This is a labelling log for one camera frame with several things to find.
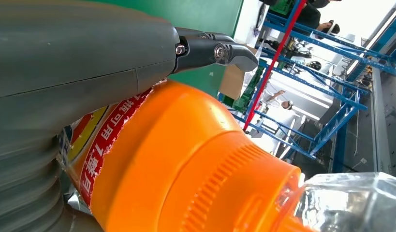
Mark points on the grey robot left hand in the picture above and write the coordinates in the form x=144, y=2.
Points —
x=73, y=57

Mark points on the orange detergent bottle clear cap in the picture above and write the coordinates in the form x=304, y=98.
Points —
x=185, y=144

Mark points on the brown cardboard box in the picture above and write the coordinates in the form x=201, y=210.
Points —
x=231, y=83

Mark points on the white desk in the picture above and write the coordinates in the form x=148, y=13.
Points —
x=245, y=22

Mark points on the green plastic crate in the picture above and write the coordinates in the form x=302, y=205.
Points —
x=245, y=99
x=282, y=4

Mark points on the red metal pole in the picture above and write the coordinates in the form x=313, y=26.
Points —
x=274, y=64

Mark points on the background person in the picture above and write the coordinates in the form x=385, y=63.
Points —
x=319, y=2
x=310, y=16
x=286, y=105

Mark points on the blue metal shelf rack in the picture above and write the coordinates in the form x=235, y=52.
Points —
x=337, y=126

